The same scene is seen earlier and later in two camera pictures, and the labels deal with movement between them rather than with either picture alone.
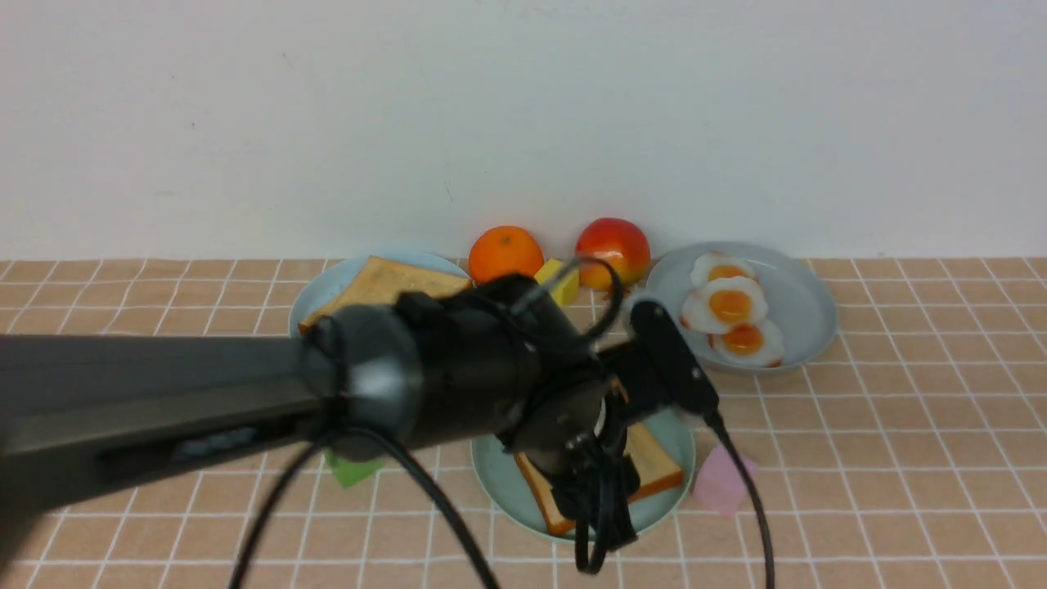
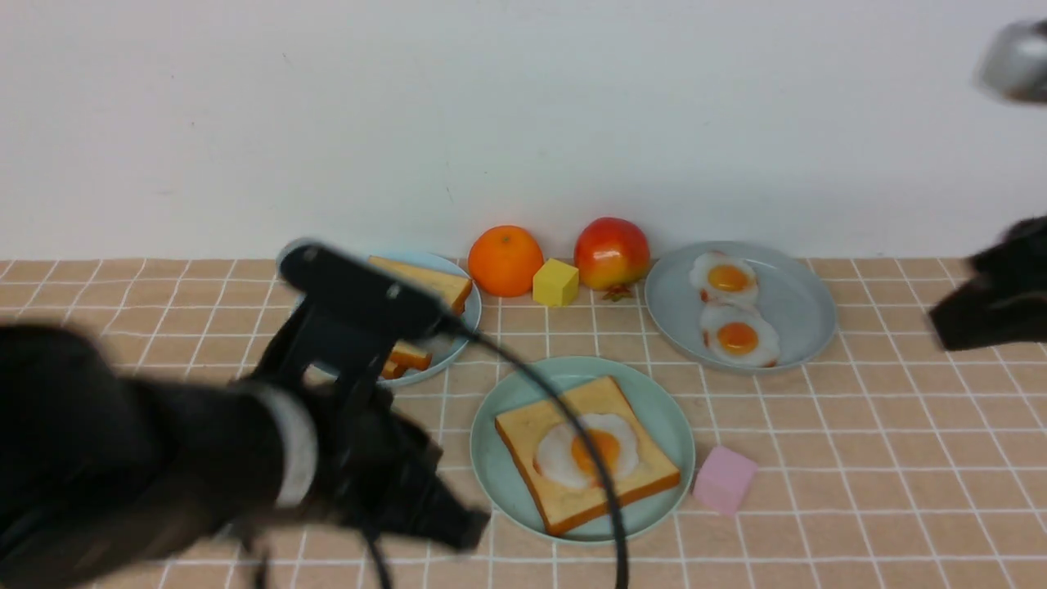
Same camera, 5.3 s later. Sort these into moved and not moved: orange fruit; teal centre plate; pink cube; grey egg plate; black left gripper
Moved: black left gripper
Not moved: teal centre plate; pink cube; orange fruit; grey egg plate
